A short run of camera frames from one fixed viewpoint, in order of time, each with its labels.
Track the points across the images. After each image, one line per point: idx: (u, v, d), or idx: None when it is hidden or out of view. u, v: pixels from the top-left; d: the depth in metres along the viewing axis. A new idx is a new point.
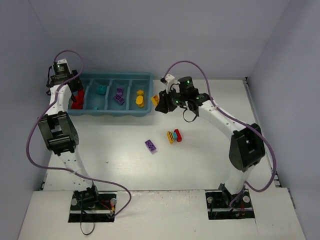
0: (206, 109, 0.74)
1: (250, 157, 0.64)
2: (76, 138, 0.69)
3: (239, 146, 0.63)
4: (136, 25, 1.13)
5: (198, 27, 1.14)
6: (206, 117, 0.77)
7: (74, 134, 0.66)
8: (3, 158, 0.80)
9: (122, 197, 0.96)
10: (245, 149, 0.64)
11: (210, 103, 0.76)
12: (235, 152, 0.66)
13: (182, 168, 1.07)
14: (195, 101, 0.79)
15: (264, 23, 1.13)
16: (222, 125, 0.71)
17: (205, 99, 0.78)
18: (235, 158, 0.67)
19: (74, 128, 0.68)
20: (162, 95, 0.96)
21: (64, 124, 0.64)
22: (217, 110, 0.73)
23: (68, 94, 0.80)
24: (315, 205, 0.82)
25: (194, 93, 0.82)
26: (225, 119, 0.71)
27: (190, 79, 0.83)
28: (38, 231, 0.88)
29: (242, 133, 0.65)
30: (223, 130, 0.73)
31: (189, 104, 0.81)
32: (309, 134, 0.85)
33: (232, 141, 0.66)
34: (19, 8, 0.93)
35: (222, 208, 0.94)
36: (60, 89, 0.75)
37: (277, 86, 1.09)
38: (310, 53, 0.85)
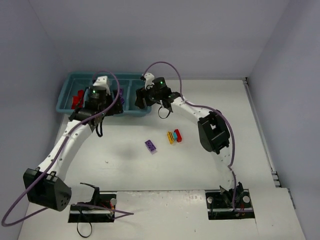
0: (177, 104, 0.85)
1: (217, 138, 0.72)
2: (64, 196, 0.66)
3: (206, 129, 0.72)
4: (137, 25, 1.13)
5: (199, 28, 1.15)
6: (178, 112, 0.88)
7: (59, 198, 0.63)
8: (3, 158, 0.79)
9: (122, 196, 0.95)
10: (210, 130, 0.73)
11: (180, 99, 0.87)
12: (203, 136, 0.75)
13: (183, 168, 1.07)
14: (167, 99, 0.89)
15: (264, 23, 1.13)
16: (191, 115, 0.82)
17: (176, 97, 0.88)
18: (205, 142, 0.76)
19: (62, 190, 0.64)
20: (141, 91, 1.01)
21: (49, 194, 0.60)
22: (186, 104, 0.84)
23: (85, 133, 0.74)
24: (315, 205, 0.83)
25: (167, 92, 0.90)
26: (192, 110, 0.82)
27: (163, 79, 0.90)
28: (37, 231, 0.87)
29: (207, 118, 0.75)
30: (193, 120, 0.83)
31: (163, 102, 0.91)
32: (310, 134, 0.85)
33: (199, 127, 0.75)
34: (19, 8, 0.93)
35: (222, 208, 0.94)
36: (73, 131, 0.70)
37: (277, 86, 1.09)
38: (310, 53, 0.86)
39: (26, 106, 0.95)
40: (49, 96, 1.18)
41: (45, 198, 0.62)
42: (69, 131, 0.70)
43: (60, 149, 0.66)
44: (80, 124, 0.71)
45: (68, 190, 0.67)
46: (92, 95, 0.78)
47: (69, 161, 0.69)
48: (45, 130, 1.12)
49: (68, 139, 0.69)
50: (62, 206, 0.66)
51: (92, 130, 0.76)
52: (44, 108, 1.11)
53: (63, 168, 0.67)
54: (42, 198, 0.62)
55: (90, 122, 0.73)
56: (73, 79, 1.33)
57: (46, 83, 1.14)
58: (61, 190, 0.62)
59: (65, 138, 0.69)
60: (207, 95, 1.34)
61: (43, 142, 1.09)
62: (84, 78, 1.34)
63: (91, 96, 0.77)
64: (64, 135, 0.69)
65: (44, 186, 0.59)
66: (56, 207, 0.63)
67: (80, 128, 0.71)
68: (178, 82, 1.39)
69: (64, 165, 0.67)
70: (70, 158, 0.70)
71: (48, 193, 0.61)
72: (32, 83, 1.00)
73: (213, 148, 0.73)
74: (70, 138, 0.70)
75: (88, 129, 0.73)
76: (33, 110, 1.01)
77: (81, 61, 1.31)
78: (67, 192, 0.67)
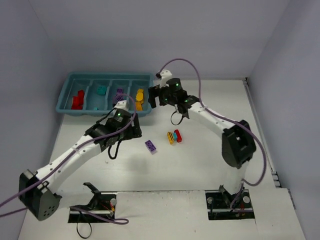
0: (195, 110, 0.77)
1: (243, 154, 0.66)
2: (51, 206, 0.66)
3: (231, 144, 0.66)
4: (137, 26, 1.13)
5: (199, 28, 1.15)
6: (196, 119, 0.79)
7: (45, 207, 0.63)
8: (3, 159, 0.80)
9: (122, 197, 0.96)
10: (235, 145, 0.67)
11: (199, 105, 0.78)
12: (228, 151, 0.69)
13: (183, 168, 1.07)
14: (184, 104, 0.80)
15: (264, 23, 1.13)
16: (212, 125, 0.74)
17: (194, 102, 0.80)
18: (229, 157, 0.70)
19: (50, 200, 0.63)
20: (151, 89, 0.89)
21: (36, 203, 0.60)
22: (206, 111, 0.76)
23: (94, 152, 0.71)
24: (315, 206, 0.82)
25: (183, 95, 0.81)
26: (214, 119, 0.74)
27: (179, 81, 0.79)
28: (38, 231, 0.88)
29: (232, 131, 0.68)
30: (214, 130, 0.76)
31: (179, 108, 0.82)
32: (309, 134, 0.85)
33: (223, 140, 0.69)
34: (19, 9, 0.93)
35: (222, 209, 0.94)
36: (82, 146, 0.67)
37: (277, 86, 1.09)
38: (310, 53, 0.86)
39: (25, 106, 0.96)
40: (49, 96, 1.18)
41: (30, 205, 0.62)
42: (79, 145, 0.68)
43: (62, 162, 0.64)
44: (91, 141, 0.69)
45: (55, 202, 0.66)
46: (115, 118, 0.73)
47: (68, 174, 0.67)
48: (45, 130, 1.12)
49: (75, 153, 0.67)
50: (43, 216, 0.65)
51: (102, 149, 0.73)
52: (44, 108, 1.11)
53: (61, 180, 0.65)
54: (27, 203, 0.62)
55: (101, 142, 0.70)
56: (73, 79, 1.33)
57: (47, 83, 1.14)
58: (47, 202, 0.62)
59: (72, 151, 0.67)
60: (207, 95, 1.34)
61: (43, 142, 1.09)
62: (84, 79, 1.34)
63: (113, 118, 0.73)
64: (72, 148, 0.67)
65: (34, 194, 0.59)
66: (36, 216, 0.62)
67: (90, 145, 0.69)
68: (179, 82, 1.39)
69: (62, 178, 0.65)
70: (70, 172, 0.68)
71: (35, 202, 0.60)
72: (32, 84, 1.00)
73: (238, 164, 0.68)
74: (76, 152, 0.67)
75: (97, 148, 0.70)
76: (33, 110, 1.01)
77: (81, 62, 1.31)
78: (53, 205, 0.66)
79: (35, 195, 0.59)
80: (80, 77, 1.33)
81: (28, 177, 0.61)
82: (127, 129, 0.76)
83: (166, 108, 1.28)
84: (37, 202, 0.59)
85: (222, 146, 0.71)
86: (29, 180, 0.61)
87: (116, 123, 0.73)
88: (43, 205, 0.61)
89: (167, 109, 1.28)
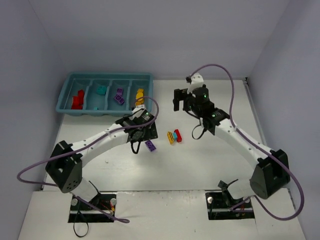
0: (225, 129, 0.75)
1: (274, 186, 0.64)
2: (73, 182, 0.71)
3: (265, 176, 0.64)
4: (137, 26, 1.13)
5: (199, 28, 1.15)
6: (224, 137, 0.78)
7: (71, 182, 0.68)
8: (3, 159, 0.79)
9: (122, 197, 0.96)
10: (269, 177, 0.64)
11: (229, 123, 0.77)
12: (259, 181, 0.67)
13: (182, 168, 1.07)
14: (211, 119, 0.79)
15: (264, 23, 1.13)
16: (243, 149, 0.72)
17: (221, 118, 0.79)
18: (259, 186, 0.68)
19: (75, 176, 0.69)
20: (177, 93, 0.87)
21: (66, 172, 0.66)
22: (237, 132, 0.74)
23: (120, 141, 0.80)
24: (315, 205, 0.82)
25: (210, 108, 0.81)
26: (247, 144, 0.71)
27: (207, 93, 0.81)
28: (37, 231, 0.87)
29: (268, 162, 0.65)
30: (243, 153, 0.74)
31: (204, 121, 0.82)
32: (309, 134, 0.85)
33: (256, 169, 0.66)
34: (19, 8, 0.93)
35: (222, 208, 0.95)
36: (114, 132, 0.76)
37: (277, 86, 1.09)
38: (310, 53, 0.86)
39: (26, 106, 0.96)
40: (49, 96, 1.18)
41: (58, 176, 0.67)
42: (111, 130, 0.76)
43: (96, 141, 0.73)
44: (121, 129, 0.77)
45: (78, 180, 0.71)
46: (143, 116, 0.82)
47: (96, 153, 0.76)
48: (45, 130, 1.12)
49: (106, 136, 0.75)
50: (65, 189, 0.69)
51: (128, 139, 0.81)
52: (44, 108, 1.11)
53: (89, 157, 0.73)
54: (56, 172, 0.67)
55: (130, 133, 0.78)
56: (73, 79, 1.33)
57: (47, 83, 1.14)
58: (75, 174, 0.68)
59: (104, 134, 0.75)
60: None
61: (43, 142, 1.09)
62: (84, 78, 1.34)
63: (142, 115, 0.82)
64: (105, 131, 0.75)
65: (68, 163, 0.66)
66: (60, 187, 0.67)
67: (120, 132, 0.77)
68: (178, 82, 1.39)
69: (91, 154, 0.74)
70: (98, 151, 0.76)
71: (65, 171, 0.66)
72: (32, 84, 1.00)
73: (267, 195, 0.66)
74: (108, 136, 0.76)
75: (126, 137, 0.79)
76: (33, 110, 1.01)
77: (81, 61, 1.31)
78: (76, 180, 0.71)
79: (69, 164, 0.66)
80: (80, 76, 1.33)
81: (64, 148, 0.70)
82: (148, 128, 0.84)
83: (166, 108, 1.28)
84: (69, 170, 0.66)
85: (254, 173, 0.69)
86: (65, 150, 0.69)
87: (144, 119, 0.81)
88: (72, 175, 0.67)
89: (167, 109, 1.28)
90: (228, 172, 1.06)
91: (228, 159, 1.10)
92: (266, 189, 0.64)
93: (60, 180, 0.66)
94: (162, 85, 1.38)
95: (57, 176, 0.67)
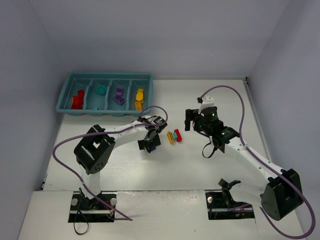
0: (234, 147, 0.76)
1: (286, 207, 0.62)
2: (98, 167, 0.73)
3: (277, 196, 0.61)
4: (137, 25, 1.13)
5: (199, 28, 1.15)
6: (234, 155, 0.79)
7: (98, 164, 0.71)
8: (3, 158, 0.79)
9: (122, 197, 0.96)
10: (281, 198, 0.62)
11: (239, 142, 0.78)
12: (271, 201, 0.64)
13: (183, 168, 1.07)
14: (220, 137, 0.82)
15: (263, 23, 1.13)
16: (254, 169, 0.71)
17: (232, 135, 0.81)
18: (270, 206, 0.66)
19: (103, 159, 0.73)
20: (189, 112, 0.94)
21: (99, 150, 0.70)
22: (247, 151, 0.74)
23: (139, 136, 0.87)
24: (315, 205, 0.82)
25: (219, 126, 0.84)
26: (257, 163, 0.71)
27: (215, 112, 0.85)
28: (37, 231, 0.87)
29: (279, 182, 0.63)
30: (253, 173, 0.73)
31: (214, 139, 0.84)
32: (309, 133, 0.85)
33: (267, 189, 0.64)
34: (19, 8, 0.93)
35: (222, 208, 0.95)
36: (138, 125, 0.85)
37: (277, 86, 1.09)
38: (310, 53, 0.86)
39: (26, 106, 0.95)
40: (49, 95, 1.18)
41: (88, 154, 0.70)
42: (136, 124, 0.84)
43: (125, 129, 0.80)
44: (143, 125, 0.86)
45: (102, 165, 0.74)
46: (157, 120, 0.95)
47: (120, 142, 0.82)
48: (45, 130, 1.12)
49: (132, 128, 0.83)
50: (91, 171, 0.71)
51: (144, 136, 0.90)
52: (44, 108, 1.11)
53: (116, 143, 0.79)
54: (87, 152, 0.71)
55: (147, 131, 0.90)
56: (73, 78, 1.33)
57: (47, 83, 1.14)
58: (105, 156, 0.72)
59: (130, 126, 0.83)
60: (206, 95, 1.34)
61: (43, 142, 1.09)
62: (84, 78, 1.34)
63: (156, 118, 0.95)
64: (131, 124, 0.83)
65: (102, 142, 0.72)
66: (89, 166, 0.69)
67: (142, 127, 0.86)
68: (178, 82, 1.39)
69: (118, 142, 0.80)
70: (123, 141, 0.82)
71: (97, 150, 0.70)
72: (32, 83, 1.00)
73: (280, 216, 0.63)
74: (133, 128, 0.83)
75: (144, 133, 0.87)
76: (33, 110, 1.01)
77: (81, 61, 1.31)
78: (102, 165, 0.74)
79: (103, 143, 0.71)
80: (80, 76, 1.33)
81: (97, 129, 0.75)
82: (157, 130, 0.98)
83: (166, 108, 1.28)
84: (103, 148, 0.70)
85: (264, 193, 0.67)
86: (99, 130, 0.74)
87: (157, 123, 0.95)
88: (102, 156, 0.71)
89: (166, 109, 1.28)
90: (228, 172, 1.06)
91: (227, 159, 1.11)
92: (278, 209, 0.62)
93: (91, 159, 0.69)
94: (162, 85, 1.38)
95: (87, 155, 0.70)
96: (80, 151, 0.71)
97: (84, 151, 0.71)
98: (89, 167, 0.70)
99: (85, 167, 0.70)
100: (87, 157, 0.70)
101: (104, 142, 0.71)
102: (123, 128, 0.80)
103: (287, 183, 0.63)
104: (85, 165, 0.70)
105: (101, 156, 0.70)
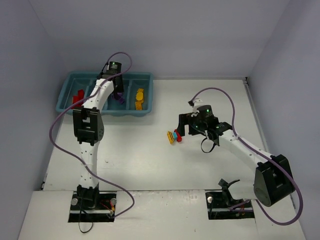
0: (227, 138, 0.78)
1: (278, 193, 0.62)
2: (100, 133, 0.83)
3: (266, 180, 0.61)
4: (137, 25, 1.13)
5: (199, 28, 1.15)
6: (227, 147, 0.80)
7: (99, 130, 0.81)
8: (3, 158, 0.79)
9: (122, 196, 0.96)
10: (271, 183, 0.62)
11: (231, 134, 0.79)
12: (261, 187, 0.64)
13: (183, 167, 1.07)
14: (215, 130, 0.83)
15: (264, 23, 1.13)
16: (245, 157, 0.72)
17: (226, 129, 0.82)
18: (261, 192, 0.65)
19: (100, 125, 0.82)
20: (182, 115, 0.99)
21: (94, 123, 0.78)
22: (238, 140, 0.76)
23: (110, 89, 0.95)
24: (315, 205, 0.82)
25: (213, 121, 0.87)
26: (247, 150, 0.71)
27: (209, 107, 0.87)
28: (37, 230, 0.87)
29: (269, 166, 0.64)
30: (245, 160, 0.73)
31: (209, 133, 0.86)
32: (309, 133, 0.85)
33: (256, 173, 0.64)
34: (19, 8, 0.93)
35: (222, 208, 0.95)
36: (103, 84, 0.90)
37: (277, 86, 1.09)
38: (310, 53, 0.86)
39: (26, 106, 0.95)
40: (49, 95, 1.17)
41: (88, 130, 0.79)
42: (100, 84, 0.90)
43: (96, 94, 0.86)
44: (107, 80, 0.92)
45: (102, 127, 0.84)
46: (112, 66, 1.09)
47: (101, 105, 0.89)
48: (46, 130, 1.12)
49: (100, 89, 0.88)
50: (98, 140, 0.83)
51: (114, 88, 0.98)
52: (44, 107, 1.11)
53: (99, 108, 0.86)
54: (85, 130, 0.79)
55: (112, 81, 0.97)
56: (73, 78, 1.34)
57: (47, 83, 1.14)
58: (100, 123, 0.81)
59: (97, 88, 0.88)
60: (206, 95, 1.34)
61: (43, 142, 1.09)
62: (84, 78, 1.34)
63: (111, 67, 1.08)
64: (96, 86, 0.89)
65: (91, 115, 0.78)
66: (96, 138, 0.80)
67: (107, 83, 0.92)
68: (179, 82, 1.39)
69: (98, 106, 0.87)
70: (101, 104, 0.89)
71: (92, 123, 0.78)
72: (32, 83, 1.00)
73: (271, 202, 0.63)
74: (101, 88, 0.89)
75: (112, 85, 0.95)
76: (33, 110, 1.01)
77: (81, 61, 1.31)
78: (102, 128, 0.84)
79: (92, 115, 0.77)
80: (80, 76, 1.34)
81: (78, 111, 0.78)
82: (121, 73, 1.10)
83: (166, 108, 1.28)
84: (95, 120, 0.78)
85: (255, 179, 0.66)
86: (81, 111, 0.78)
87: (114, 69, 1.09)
88: (98, 124, 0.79)
89: (166, 108, 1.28)
90: (228, 172, 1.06)
91: (228, 159, 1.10)
92: (268, 195, 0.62)
93: (93, 133, 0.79)
94: (162, 85, 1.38)
95: (87, 131, 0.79)
96: (80, 133, 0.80)
97: (83, 130, 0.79)
98: (96, 138, 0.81)
99: (93, 140, 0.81)
100: (88, 133, 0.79)
101: (91, 115, 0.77)
102: (93, 94, 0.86)
103: (275, 167, 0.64)
104: (92, 139, 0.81)
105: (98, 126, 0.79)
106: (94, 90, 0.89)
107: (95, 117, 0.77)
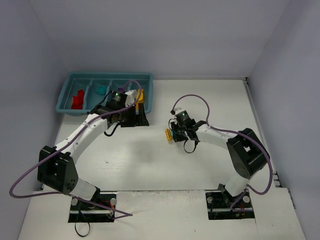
0: (202, 130, 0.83)
1: (253, 163, 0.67)
2: (71, 184, 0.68)
3: (237, 151, 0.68)
4: (137, 26, 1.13)
5: (199, 28, 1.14)
6: (205, 139, 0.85)
7: (69, 180, 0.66)
8: (3, 158, 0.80)
9: (121, 196, 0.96)
10: (244, 153, 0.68)
11: (205, 125, 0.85)
12: (238, 160, 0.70)
13: (183, 168, 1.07)
14: (192, 129, 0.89)
15: (263, 23, 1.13)
16: (218, 139, 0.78)
17: (200, 124, 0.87)
18: (240, 166, 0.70)
19: (72, 175, 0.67)
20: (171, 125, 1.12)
21: (61, 172, 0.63)
22: (211, 129, 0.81)
23: (102, 127, 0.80)
24: (315, 206, 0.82)
25: (191, 122, 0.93)
26: (219, 133, 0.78)
27: (185, 112, 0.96)
28: (36, 231, 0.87)
29: (237, 139, 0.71)
30: (221, 144, 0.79)
31: (188, 133, 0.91)
32: (309, 133, 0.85)
33: (229, 148, 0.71)
34: (19, 8, 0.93)
35: (222, 208, 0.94)
36: (92, 122, 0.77)
37: (277, 86, 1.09)
38: (309, 53, 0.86)
39: (25, 106, 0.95)
40: (49, 95, 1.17)
41: (53, 179, 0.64)
42: (89, 121, 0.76)
43: (78, 135, 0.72)
44: (99, 118, 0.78)
45: (75, 176, 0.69)
46: (114, 97, 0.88)
47: (82, 148, 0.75)
48: (45, 130, 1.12)
49: (87, 128, 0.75)
50: (65, 191, 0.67)
51: (106, 126, 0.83)
52: (44, 108, 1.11)
53: (77, 152, 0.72)
54: (51, 177, 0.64)
55: (107, 119, 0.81)
56: (73, 78, 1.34)
57: (47, 83, 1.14)
58: (70, 173, 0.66)
59: (84, 126, 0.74)
60: (207, 95, 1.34)
61: (43, 142, 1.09)
62: (84, 79, 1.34)
63: (113, 98, 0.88)
64: (84, 123, 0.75)
65: (61, 162, 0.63)
66: (61, 189, 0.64)
67: (99, 120, 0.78)
68: (179, 82, 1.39)
69: (78, 150, 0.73)
70: (84, 146, 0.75)
71: (59, 172, 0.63)
72: (31, 83, 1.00)
73: (250, 172, 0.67)
74: (89, 127, 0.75)
75: (105, 124, 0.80)
76: (32, 110, 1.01)
77: (81, 62, 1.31)
78: (74, 179, 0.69)
79: (61, 163, 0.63)
80: (79, 76, 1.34)
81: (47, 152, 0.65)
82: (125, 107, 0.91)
83: (166, 108, 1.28)
84: (63, 169, 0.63)
85: (232, 156, 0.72)
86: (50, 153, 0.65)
87: (116, 101, 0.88)
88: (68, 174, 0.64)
89: (166, 109, 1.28)
90: (228, 173, 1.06)
91: (228, 158, 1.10)
92: (246, 166, 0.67)
93: (58, 184, 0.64)
94: (162, 86, 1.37)
95: (53, 180, 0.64)
96: (44, 180, 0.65)
97: (48, 178, 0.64)
98: (61, 190, 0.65)
99: (57, 191, 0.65)
100: (54, 182, 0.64)
101: (61, 162, 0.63)
102: (75, 134, 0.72)
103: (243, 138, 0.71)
104: (57, 189, 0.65)
105: (65, 177, 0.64)
106: (80, 126, 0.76)
107: (65, 165, 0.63)
